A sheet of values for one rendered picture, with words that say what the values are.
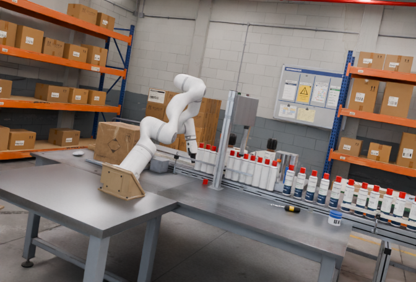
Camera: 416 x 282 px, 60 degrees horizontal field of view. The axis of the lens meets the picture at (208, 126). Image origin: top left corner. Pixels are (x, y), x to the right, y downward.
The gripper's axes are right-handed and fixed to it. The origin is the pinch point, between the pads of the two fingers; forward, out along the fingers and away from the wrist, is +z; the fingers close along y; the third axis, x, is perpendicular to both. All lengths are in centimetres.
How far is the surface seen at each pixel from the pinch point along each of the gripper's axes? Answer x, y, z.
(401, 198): -133, -2, 37
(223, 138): -33.5, -15.8, -12.2
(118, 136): 34, -41, -24
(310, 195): -82, -3, 32
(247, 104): -52, -12, -33
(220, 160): -29.5, -16.8, 1.9
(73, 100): 320, 207, -117
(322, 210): -88, -5, 41
